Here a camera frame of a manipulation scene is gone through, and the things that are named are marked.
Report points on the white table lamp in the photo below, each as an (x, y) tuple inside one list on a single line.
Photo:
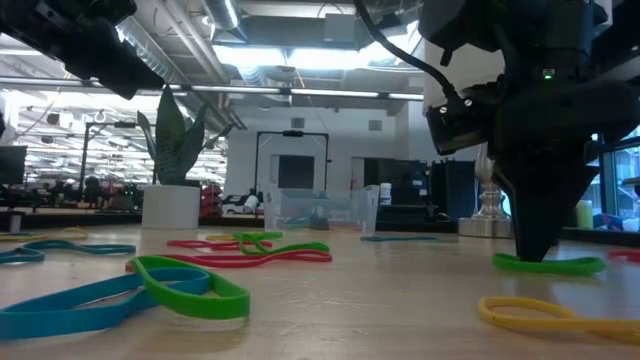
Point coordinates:
[(487, 220)]

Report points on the blue rubber band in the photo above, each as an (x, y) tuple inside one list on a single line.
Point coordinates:
[(299, 220), (50, 315), (100, 247)]

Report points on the white canister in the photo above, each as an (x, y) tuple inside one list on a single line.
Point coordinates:
[(385, 195)]

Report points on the long ceiling light strip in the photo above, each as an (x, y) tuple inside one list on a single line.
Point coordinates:
[(330, 93)]

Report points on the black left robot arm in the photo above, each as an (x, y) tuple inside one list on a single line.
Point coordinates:
[(50, 20)]

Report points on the clear plastic bin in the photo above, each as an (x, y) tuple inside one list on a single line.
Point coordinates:
[(345, 215)]

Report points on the black window frame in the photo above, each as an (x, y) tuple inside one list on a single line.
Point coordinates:
[(601, 185)]

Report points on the small grey post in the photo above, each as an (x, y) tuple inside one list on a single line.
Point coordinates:
[(16, 222)]

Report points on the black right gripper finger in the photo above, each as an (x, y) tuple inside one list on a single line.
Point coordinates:
[(540, 210)]

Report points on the red equipment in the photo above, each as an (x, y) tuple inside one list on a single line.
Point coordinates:
[(212, 200)]

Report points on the silver round air duct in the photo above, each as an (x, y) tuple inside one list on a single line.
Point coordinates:
[(222, 15)]

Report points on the black machine shelf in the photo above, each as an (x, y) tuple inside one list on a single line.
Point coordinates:
[(400, 185)]

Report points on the black cabinet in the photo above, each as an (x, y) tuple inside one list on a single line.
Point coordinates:
[(452, 190)]

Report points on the white cup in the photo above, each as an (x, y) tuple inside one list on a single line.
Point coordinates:
[(251, 204)]

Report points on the black aluminium frame rail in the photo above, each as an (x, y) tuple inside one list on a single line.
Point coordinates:
[(610, 237), (230, 221), (75, 220)]

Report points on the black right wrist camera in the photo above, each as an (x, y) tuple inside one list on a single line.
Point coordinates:
[(455, 130)]

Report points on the red rubber band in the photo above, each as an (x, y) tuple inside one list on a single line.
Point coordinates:
[(627, 255), (280, 257), (200, 244)]

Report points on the black monitor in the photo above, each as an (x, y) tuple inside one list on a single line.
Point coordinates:
[(12, 165)]

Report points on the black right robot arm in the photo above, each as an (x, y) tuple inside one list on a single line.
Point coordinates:
[(500, 25)]

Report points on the black frame stand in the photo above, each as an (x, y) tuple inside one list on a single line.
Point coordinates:
[(292, 133), (122, 124)]

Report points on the yellow-green cylinder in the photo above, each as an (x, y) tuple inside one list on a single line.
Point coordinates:
[(583, 215)]

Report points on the green snake plant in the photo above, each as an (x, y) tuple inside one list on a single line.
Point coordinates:
[(172, 150)]

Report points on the yellow rubber band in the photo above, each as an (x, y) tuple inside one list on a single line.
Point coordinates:
[(485, 311), (70, 231), (220, 238)]

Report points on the green rubber band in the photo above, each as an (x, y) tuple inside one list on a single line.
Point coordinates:
[(575, 267), (200, 306), (300, 248), (260, 235)]

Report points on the white plant pot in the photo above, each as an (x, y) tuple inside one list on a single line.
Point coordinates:
[(170, 207)]

